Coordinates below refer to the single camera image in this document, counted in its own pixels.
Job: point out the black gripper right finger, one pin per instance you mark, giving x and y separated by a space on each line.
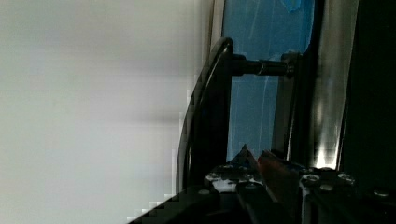
284 178

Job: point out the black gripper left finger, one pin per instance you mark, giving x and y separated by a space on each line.
242 168

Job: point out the blue taped oven door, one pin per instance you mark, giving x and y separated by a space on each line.
261 31

